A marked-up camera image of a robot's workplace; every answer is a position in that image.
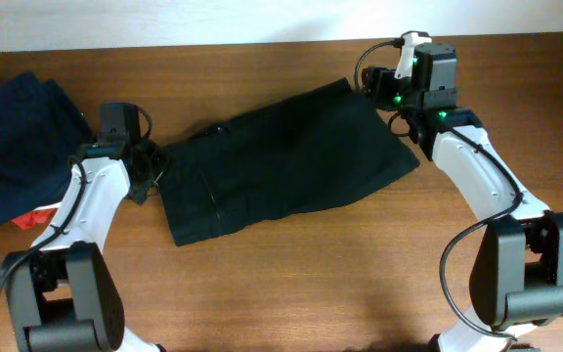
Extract black shorts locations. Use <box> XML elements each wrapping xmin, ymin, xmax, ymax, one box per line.
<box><xmin>159</xmin><ymin>78</ymin><xmax>419</xmax><ymax>246</ymax></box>

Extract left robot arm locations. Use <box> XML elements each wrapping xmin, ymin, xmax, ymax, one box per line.
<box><xmin>0</xmin><ymin>103</ymin><xmax>167</xmax><ymax>351</ymax></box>

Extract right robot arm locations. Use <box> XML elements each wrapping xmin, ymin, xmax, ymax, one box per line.
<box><xmin>354</xmin><ymin>31</ymin><xmax>563</xmax><ymax>352</ymax></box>

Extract navy blue folded garment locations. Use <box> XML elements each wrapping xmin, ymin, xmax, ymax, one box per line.
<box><xmin>0</xmin><ymin>71</ymin><xmax>93</xmax><ymax>225</ymax></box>

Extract red cloth piece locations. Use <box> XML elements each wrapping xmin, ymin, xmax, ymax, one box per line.
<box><xmin>12</xmin><ymin>208</ymin><xmax>56</xmax><ymax>230</ymax></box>

